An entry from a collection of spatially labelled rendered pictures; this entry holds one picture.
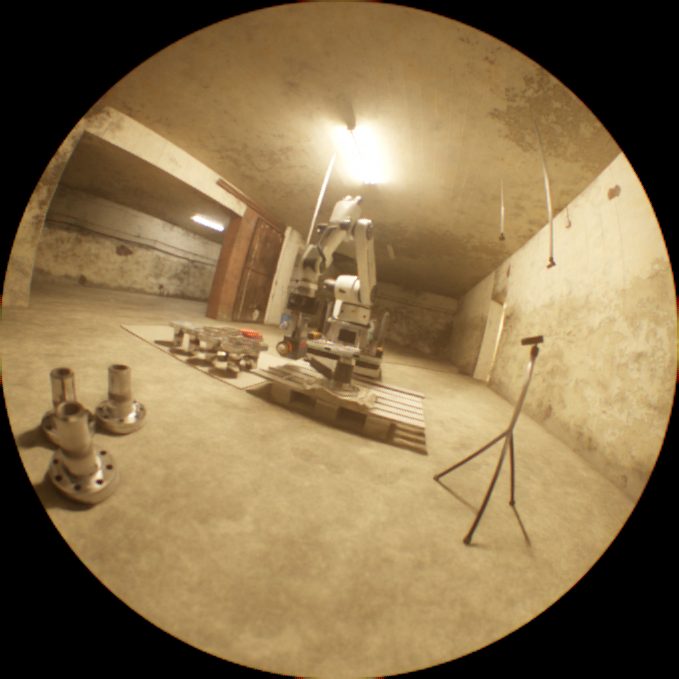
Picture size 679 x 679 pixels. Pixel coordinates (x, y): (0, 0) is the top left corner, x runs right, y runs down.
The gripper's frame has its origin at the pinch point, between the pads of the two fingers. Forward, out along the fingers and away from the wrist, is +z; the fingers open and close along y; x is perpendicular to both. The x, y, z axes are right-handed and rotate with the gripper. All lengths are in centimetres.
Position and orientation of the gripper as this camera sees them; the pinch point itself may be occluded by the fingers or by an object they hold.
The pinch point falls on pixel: (297, 331)
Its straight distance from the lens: 192.5
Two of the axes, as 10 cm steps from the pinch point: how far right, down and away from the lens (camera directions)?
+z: -2.3, 9.7, 0.8
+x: -1.2, 0.5, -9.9
